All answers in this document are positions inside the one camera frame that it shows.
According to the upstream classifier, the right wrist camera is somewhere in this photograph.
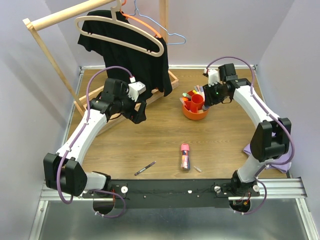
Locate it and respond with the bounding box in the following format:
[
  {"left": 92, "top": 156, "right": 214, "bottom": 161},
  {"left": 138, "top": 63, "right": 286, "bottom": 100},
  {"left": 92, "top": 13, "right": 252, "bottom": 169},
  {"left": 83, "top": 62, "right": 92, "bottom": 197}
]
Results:
[{"left": 203, "top": 68, "right": 220, "bottom": 87}]

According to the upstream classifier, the purple cable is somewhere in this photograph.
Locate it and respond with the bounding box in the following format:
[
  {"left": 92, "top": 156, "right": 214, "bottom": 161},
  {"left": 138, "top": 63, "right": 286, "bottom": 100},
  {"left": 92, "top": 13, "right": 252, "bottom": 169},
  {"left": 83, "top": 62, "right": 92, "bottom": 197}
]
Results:
[
  {"left": 204, "top": 56, "right": 295, "bottom": 216},
  {"left": 57, "top": 65, "right": 136, "bottom": 219}
]

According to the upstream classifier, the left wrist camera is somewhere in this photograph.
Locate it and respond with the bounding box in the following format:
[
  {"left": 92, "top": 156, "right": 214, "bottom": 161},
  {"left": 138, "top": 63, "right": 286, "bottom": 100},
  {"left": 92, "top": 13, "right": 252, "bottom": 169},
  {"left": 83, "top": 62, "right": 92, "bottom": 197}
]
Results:
[{"left": 128, "top": 81, "right": 146, "bottom": 102}]

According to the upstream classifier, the orange black highlighter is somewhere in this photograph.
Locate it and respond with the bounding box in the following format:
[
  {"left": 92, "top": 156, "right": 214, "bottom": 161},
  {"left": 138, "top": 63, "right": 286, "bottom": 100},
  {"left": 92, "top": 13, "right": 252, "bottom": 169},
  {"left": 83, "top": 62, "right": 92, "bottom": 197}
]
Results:
[{"left": 180, "top": 97, "right": 189, "bottom": 107}]

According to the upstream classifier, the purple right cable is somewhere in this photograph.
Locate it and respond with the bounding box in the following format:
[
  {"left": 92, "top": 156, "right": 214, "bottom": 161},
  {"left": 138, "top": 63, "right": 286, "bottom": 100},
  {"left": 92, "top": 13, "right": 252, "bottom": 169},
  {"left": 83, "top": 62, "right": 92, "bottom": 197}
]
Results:
[{"left": 204, "top": 56, "right": 295, "bottom": 216}]

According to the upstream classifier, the dark purple pen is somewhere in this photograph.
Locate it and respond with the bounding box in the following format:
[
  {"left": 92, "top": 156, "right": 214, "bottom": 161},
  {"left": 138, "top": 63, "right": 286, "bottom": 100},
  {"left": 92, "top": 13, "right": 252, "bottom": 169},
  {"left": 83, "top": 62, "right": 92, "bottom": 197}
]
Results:
[{"left": 134, "top": 161, "right": 157, "bottom": 176}]

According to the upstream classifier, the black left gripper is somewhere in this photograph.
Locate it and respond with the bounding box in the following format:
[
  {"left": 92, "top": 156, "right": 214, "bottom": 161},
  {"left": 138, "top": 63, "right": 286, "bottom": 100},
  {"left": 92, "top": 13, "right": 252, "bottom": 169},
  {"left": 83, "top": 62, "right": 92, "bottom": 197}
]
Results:
[{"left": 114, "top": 88, "right": 147, "bottom": 124}]

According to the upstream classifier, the blue wire hanger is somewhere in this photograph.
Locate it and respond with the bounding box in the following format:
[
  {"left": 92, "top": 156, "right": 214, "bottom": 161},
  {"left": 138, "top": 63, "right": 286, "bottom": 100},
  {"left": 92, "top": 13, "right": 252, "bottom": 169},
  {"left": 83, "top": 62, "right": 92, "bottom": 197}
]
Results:
[{"left": 132, "top": 0, "right": 187, "bottom": 46}]

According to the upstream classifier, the blue glue stick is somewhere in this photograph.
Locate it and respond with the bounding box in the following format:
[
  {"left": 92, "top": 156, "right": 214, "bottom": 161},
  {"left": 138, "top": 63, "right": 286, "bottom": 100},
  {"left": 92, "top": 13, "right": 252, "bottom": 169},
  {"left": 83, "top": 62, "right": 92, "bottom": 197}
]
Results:
[{"left": 202, "top": 105, "right": 210, "bottom": 111}]

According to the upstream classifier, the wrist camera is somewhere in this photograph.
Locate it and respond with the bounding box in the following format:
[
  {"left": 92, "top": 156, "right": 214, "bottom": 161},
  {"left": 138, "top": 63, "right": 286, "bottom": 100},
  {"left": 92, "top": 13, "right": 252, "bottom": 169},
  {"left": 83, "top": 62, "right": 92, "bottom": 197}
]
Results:
[
  {"left": 203, "top": 68, "right": 220, "bottom": 87},
  {"left": 128, "top": 81, "right": 146, "bottom": 102}
]

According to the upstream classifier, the beige plastic hanger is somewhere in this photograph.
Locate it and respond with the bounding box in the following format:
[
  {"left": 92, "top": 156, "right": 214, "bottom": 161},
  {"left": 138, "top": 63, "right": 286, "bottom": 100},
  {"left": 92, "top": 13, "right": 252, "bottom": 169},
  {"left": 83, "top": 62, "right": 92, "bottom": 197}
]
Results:
[{"left": 74, "top": 0, "right": 165, "bottom": 57}]

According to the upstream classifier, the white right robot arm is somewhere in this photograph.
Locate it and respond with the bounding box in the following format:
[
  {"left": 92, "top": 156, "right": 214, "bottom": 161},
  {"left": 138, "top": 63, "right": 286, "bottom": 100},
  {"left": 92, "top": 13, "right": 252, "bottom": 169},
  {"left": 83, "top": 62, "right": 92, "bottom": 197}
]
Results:
[{"left": 203, "top": 63, "right": 292, "bottom": 196}]

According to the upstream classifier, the blue capped white marker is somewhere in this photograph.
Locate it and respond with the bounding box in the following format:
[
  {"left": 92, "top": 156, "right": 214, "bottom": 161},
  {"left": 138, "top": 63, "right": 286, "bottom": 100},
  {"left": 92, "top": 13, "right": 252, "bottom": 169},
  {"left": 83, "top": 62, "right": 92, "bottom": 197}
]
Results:
[{"left": 198, "top": 86, "right": 205, "bottom": 98}]

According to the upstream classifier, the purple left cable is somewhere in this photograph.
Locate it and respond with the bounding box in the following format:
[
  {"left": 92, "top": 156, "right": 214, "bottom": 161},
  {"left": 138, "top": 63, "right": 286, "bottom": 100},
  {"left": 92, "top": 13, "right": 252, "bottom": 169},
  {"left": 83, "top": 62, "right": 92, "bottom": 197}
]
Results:
[{"left": 57, "top": 65, "right": 136, "bottom": 219}]

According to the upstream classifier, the orange hanger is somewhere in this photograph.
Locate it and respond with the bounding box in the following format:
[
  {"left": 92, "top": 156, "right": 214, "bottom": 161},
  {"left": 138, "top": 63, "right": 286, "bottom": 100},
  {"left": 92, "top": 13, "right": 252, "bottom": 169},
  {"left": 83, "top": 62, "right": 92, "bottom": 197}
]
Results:
[{"left": 120, "top": 10, "right": 162, "bottom": 38}]

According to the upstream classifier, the orange round pen organizer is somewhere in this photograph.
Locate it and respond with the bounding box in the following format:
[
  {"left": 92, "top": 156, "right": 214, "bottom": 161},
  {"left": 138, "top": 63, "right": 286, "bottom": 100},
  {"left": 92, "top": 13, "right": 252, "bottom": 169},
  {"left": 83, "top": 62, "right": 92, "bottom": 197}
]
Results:
[{"left": 182, "top": 90, "right": 209, "bottom": 121}]

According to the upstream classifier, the purple cloth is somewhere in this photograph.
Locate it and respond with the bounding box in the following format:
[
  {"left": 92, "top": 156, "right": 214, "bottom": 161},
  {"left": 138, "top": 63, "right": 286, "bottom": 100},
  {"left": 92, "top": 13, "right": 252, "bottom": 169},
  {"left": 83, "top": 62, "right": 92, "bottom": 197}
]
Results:
[{"left": 243, "top": 132, "right": 292, "bottom": 174}]

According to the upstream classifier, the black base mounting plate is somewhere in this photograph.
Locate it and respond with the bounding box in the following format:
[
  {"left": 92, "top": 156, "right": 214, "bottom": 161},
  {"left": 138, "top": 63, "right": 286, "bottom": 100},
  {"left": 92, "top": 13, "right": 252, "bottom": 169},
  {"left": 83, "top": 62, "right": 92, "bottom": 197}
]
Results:
[{"left": 82, "top": 178, "right": 261, "bottom": 209}]

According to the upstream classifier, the wooden clothes rack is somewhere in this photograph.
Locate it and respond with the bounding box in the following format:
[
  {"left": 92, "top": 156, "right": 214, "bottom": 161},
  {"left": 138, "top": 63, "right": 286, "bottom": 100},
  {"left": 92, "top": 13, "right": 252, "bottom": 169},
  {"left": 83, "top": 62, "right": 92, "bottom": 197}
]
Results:
[{"left": 22, "top": 0, "right": 180, "bottom": 137}]

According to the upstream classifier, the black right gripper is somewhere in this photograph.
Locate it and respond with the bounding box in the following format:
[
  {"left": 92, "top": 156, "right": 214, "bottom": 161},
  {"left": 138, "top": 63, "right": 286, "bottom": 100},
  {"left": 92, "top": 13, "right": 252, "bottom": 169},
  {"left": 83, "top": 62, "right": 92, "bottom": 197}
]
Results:
[{"left": 201, "top": 81, "right": 228, "bottom": 107}]

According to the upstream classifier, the black t-shirt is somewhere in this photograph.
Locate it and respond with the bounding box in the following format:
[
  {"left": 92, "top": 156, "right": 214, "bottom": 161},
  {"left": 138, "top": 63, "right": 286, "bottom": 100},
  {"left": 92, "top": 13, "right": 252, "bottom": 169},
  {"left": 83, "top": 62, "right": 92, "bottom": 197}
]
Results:
[{"left": 77, "top": 21, "right": 173, "bottom": 101}]

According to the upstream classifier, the pink lidded pen tube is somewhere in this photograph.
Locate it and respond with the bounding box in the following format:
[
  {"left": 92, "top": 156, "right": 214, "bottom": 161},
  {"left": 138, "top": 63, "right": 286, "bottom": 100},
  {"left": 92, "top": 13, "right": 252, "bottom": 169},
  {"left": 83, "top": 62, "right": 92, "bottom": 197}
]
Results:
[{"left": 180, "top": 143, "right": 190, "bottom": 171}]

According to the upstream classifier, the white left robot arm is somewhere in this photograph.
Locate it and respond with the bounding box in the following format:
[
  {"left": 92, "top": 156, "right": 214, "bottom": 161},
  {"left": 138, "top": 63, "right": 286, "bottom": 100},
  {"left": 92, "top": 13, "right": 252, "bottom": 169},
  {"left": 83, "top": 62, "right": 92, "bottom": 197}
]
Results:
[{"left": 43, "top": 78, "right": 147, "bottom": 198}]

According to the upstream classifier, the mint green highlighter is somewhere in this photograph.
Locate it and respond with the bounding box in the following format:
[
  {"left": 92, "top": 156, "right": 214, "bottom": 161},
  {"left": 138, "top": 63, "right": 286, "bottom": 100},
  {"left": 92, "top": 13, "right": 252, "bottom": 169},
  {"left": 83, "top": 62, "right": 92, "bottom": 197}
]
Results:
[{"left": 182, "top": 92, "right": 191, "bottom": 99}]

